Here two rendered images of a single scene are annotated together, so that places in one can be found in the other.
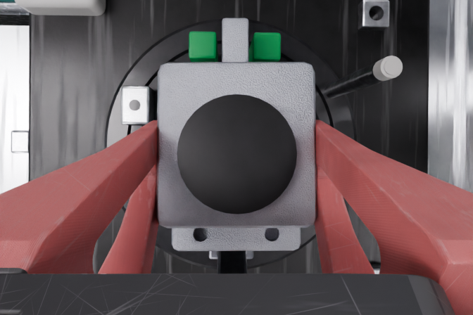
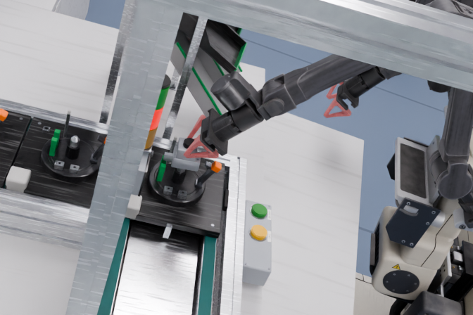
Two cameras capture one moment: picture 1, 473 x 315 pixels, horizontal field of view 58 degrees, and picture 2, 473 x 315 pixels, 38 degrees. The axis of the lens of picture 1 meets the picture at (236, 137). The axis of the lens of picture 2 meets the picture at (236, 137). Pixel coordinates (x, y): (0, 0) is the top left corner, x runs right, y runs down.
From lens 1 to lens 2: 1.50 m
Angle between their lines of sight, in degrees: 48
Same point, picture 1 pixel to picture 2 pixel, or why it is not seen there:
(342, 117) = not seen: hidden behind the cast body
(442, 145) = not seen: hidden behind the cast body
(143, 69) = (158, 190)
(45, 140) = (170, 219)
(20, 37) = (132, 240)
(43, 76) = (154, 215)
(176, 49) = (155, 183)
